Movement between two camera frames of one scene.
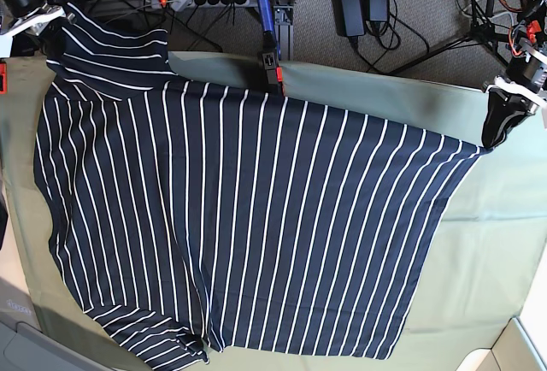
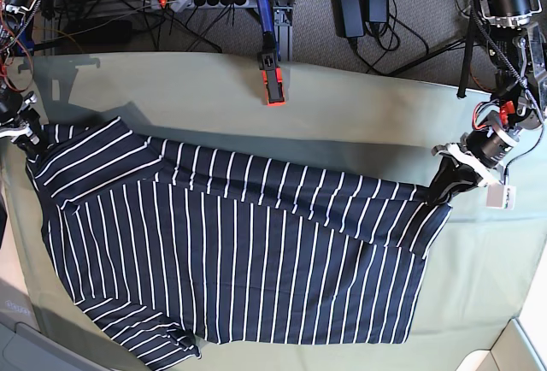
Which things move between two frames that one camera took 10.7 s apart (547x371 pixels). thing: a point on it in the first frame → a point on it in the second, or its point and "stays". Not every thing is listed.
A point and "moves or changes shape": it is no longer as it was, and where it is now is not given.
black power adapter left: [349, 2] stays
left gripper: [498, 109] → [459, 167]
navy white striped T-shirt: [219, 212] moves or changes shape
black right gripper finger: [53, 39] → [28, 141]
